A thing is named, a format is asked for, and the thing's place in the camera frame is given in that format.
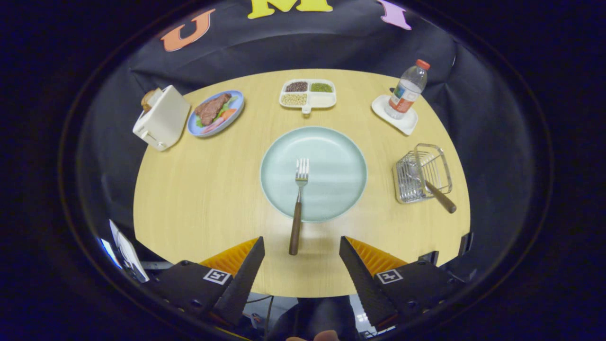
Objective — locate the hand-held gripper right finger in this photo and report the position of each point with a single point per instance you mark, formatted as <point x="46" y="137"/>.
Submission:
<point x="360" y="279"/>

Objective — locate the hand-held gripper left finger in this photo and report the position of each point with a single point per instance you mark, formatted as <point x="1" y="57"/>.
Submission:
<point x="244" y="279"/>

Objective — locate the pale green plate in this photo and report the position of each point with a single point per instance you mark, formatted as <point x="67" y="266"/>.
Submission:
<point x="336" y="175"/>

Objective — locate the white flat board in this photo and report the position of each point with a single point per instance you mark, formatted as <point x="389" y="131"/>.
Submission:
<point x="127" y="251"/>

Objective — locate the white square coaster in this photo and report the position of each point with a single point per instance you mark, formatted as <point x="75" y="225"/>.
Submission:
<point x="407" y="124"/>

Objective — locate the blue rimmed plate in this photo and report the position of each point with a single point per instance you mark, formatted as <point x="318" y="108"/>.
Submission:
<point x="236" y="106"/>

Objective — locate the brown steak with vegetables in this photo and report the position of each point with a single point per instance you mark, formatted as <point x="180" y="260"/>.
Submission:
<point x="210" y="109"/>

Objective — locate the white toaster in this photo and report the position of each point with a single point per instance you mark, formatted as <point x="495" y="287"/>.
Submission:
<point x="163" y="121"/>

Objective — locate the white divided dish with grains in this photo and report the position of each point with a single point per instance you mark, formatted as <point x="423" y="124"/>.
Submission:
<point x="324" y="100"/>

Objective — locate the clear water bottle red cap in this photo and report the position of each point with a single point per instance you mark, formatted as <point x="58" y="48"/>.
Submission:
<point x="402" y="97"/>

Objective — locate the toasted bread slice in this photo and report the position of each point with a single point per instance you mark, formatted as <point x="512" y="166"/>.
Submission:
<point x="149" y="99"/>

